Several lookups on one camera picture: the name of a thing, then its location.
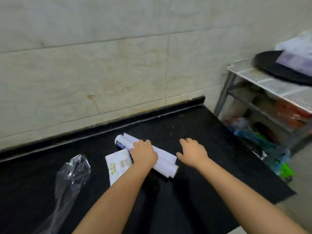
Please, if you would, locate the white plastic wrap roll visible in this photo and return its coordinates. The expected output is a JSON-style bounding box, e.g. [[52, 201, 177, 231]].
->
[[115, 133, 179, 179]]

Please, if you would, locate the white paper label sheet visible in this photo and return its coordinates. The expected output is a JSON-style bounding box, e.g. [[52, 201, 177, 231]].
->
[[105, 149, 134, 186]]

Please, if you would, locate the clear plastic bag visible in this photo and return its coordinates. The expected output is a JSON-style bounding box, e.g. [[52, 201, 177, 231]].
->
[[39, 154, 91, 234]]

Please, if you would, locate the white and purple plastic bag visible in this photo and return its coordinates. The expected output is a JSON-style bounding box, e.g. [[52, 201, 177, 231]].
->
[[275, 32, 312, 77]]

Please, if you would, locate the person's left hand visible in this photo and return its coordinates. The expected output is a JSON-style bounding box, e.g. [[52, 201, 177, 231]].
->
[[129, 140, 158, 168]]

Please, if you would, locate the black round pan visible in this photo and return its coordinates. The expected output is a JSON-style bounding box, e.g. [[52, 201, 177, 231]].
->
[[252, 50, 312, 86]]

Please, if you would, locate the orange plastic bag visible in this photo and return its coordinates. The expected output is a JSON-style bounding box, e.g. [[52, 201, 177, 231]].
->
[[274, 100, 312, 129]]

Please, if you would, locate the white metal storage rack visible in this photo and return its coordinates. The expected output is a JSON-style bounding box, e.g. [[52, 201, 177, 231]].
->
[[214, 57, 312, 156]]

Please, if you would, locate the person's right forearm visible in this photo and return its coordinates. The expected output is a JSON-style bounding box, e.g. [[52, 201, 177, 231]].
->
[[195, 158, 308, 234]]

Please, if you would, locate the person's right hand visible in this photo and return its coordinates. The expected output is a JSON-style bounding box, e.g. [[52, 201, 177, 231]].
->
[[176, 138, 210, 168]]

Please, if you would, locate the person's left forearm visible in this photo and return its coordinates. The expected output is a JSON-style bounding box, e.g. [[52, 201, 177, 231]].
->
[[72, 160, 156, 234]]

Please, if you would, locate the blue plastic basket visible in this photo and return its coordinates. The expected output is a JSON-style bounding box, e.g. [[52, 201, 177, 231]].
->
[[234, 129, 291, 173]]

